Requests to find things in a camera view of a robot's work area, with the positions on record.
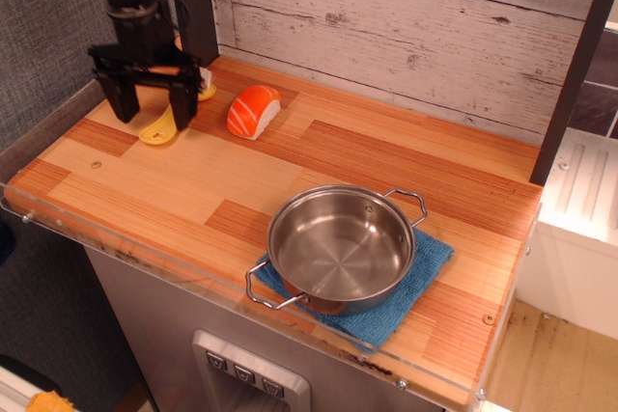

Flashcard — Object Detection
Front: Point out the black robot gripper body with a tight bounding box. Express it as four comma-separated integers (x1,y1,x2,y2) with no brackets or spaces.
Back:
88,9,202,89

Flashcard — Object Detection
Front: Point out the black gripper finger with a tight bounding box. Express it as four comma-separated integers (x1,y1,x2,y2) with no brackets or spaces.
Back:
96,71,140,123
168,75,199,131

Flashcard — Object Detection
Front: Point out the yellow toy brush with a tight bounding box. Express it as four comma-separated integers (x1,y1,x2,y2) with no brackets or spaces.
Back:
139,68,216,146

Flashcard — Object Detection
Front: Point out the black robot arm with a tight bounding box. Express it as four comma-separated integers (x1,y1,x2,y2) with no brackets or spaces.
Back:
88,0,207,131

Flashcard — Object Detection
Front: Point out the blue cloth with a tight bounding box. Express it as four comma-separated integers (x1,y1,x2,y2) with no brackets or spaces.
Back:
253,228,456,354

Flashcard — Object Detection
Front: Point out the toy salmon sushi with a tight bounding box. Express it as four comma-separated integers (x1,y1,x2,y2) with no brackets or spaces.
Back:
226,85,282,140

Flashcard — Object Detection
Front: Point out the stainless steel pot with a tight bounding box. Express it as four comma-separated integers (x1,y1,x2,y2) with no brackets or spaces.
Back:
245,184,428,316

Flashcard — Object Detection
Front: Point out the silver button panel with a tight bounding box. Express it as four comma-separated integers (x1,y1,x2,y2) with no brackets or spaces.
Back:
192,330,312,411

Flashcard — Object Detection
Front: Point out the yellow object bottom left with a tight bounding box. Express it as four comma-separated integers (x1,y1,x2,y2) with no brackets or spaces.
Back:
25,391,75,412

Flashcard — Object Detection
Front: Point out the white toy sink unit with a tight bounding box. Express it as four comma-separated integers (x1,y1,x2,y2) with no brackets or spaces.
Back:
516,129,617,338

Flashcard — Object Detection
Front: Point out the clear acrylic guard rail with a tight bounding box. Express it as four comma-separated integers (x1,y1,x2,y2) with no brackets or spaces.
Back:
5,172,542,411

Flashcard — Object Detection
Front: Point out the dark right post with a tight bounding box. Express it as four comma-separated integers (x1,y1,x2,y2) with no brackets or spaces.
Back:
529,0,614,186

